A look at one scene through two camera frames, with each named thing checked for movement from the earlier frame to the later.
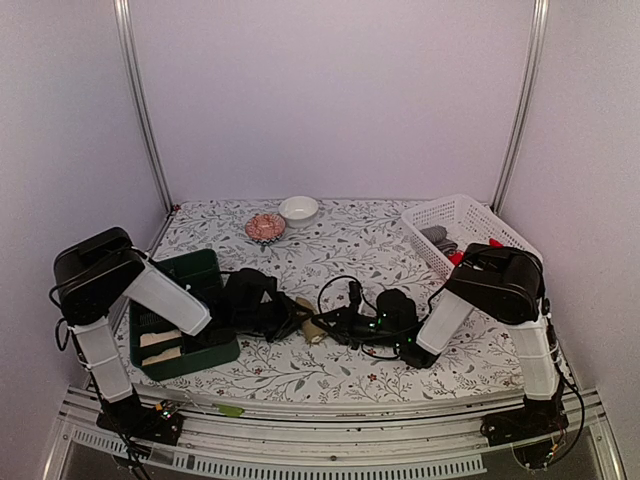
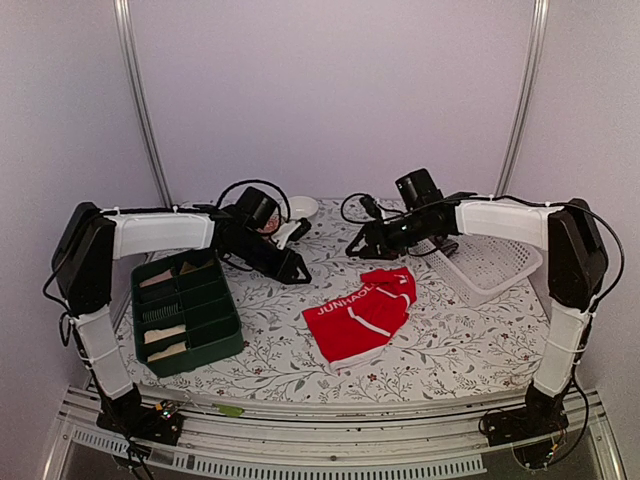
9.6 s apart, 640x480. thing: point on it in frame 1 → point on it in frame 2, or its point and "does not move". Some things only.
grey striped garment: [437, 234] does not move
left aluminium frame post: [123, 20] does not move
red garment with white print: [456, 257] → [362, 322]
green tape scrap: [229, 410] does not move
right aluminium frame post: [540, 26] does not move
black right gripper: [343, 324] → [375, 233]
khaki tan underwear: [311, 329] → [189, 268]
